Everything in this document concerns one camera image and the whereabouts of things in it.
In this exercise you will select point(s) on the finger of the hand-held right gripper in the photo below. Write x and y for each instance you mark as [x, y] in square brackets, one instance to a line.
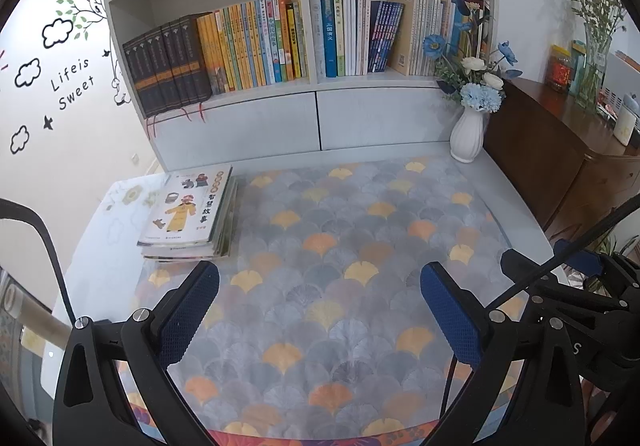
[520, 271]
[585, 263]

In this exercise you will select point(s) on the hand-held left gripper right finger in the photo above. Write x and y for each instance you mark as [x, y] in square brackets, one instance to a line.
[450, 316]

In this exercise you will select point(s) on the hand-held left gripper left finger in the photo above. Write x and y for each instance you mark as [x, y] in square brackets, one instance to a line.
[190, 316]

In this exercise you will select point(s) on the stack of thin picture books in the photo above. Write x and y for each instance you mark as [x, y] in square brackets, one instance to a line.
[190, 206]

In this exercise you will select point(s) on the row of dark hardcover books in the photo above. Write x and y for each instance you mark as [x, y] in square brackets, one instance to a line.
[165, 65]

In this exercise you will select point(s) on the row of yellow-spined books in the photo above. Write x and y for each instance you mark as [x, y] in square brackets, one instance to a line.
[250, 45]

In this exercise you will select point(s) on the green potted plant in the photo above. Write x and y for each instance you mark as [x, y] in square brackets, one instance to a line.
[620, 251]

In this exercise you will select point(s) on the brown wooden cabinet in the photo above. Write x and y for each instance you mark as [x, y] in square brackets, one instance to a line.
[550, 150]

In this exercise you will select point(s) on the patterned table mat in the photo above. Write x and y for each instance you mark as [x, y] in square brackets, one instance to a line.
[325, 251]

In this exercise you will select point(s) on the white bottle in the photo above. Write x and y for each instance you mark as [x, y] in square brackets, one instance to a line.
[625, 125]

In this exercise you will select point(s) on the white ribbed vase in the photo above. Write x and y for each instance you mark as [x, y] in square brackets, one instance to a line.
[467, 135]

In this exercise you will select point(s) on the blue and white artificial flowers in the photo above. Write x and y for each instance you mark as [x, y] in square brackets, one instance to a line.
[480, 85]

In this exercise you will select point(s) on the white plastic basket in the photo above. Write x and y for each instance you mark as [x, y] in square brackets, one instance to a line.
[620, 75]

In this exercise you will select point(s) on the red jar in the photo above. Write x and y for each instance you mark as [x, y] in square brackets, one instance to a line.
[560, 73]

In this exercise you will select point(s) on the teal box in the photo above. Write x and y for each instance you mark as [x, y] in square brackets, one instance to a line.
[578, 68]

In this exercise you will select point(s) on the white bookshelf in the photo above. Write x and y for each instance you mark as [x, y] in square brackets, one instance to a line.
[375, 120]

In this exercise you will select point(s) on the glass vase with green sprigs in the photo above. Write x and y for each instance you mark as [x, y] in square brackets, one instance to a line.
[597, 50]

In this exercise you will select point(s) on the white wall socket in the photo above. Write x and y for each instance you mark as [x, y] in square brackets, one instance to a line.
[134, 157]

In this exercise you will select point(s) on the black wall sticker with clouds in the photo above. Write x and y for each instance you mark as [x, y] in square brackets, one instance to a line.
[75, 20]

